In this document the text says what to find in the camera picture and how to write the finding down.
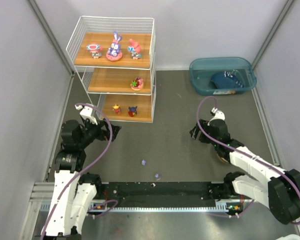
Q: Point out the blue caped toy figure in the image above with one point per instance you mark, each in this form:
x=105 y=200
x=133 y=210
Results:
x=132 y=111

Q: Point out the pink bunny toy on shelf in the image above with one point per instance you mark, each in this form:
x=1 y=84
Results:
x=134 y=49

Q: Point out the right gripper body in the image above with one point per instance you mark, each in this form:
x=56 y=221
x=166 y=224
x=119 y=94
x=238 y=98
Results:
x=201 y=135

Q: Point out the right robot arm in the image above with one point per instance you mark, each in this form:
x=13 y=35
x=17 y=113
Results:
x=275 y=188

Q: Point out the wooden round block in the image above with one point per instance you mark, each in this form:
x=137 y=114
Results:
x=224 y=158

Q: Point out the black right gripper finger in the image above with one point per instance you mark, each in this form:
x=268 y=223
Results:
x=194 y=132
x=203 y=138

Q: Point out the blue cap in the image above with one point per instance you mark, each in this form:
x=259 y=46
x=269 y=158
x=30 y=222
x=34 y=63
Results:
x=226 y=80

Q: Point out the yellow red toy figure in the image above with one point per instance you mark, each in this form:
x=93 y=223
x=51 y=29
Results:
x=116 y=109

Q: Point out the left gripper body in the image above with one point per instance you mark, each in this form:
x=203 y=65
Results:
x=107 y=130

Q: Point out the pink bear strawberry toy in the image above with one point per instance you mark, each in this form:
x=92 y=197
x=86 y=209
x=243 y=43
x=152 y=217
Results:
x=137 y=84

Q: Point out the purple bunny donut toy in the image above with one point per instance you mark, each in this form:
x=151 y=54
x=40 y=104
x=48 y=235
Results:
x=114 y=52

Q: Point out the teal plastic bin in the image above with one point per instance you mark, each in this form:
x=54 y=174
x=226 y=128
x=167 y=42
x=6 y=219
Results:
x=202 y=69

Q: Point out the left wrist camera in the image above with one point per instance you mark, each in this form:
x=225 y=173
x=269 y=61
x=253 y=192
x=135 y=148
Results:
x=87 y=114

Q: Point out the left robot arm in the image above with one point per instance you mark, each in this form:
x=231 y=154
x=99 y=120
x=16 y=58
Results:
x=73 y=190

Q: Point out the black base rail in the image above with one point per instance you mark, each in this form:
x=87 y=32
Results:
x=165 y=194

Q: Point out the white wire wooden shelf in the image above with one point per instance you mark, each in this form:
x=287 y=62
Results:
x=111 y=80

